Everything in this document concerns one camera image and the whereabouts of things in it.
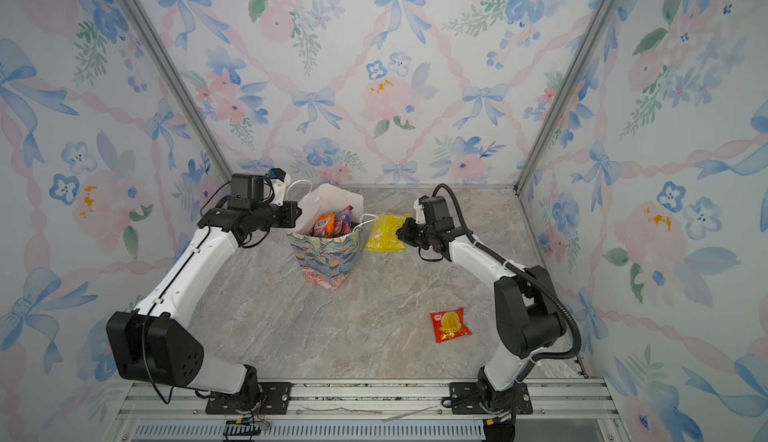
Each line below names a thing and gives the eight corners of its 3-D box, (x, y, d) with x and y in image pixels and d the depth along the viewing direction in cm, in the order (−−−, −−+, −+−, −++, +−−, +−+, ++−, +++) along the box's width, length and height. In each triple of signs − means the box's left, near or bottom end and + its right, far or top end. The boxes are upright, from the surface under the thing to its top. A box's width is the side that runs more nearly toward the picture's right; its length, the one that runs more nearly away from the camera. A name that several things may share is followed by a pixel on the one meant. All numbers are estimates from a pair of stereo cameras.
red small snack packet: (436, 342, 85) (437, 339, 83) (430, 315, 90) (431, 312, 88) (469, 337, 86) (471, 334, 84) (462, 310, 91) (463, 308, 89)
